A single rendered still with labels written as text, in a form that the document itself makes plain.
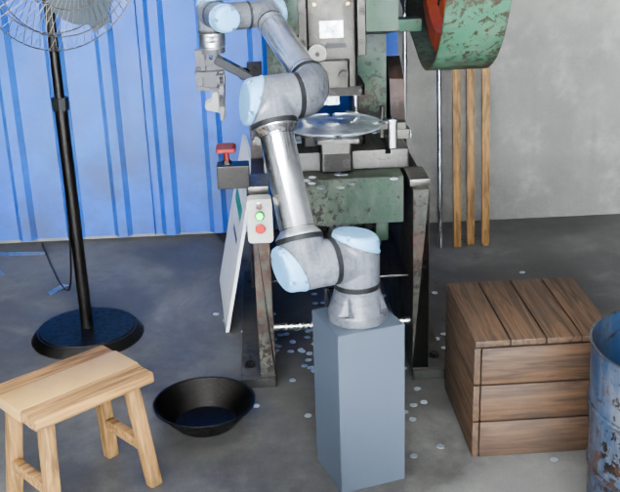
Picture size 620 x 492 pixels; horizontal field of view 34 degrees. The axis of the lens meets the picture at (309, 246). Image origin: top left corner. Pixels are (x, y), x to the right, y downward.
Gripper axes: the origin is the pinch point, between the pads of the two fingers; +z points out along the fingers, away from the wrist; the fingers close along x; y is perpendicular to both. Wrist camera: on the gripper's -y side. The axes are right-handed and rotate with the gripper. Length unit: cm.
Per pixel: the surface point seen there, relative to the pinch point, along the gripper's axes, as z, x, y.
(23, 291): 85, -80, 86
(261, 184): 20.6, 1.5, -9.7
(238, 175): 17.1, 3.1, -3.2
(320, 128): 6.4, -5.9, -28.3
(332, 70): -9.8, -11.5, -32.7
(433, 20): -20, -33, -67
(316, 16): -25.7, -14.5, -28.7
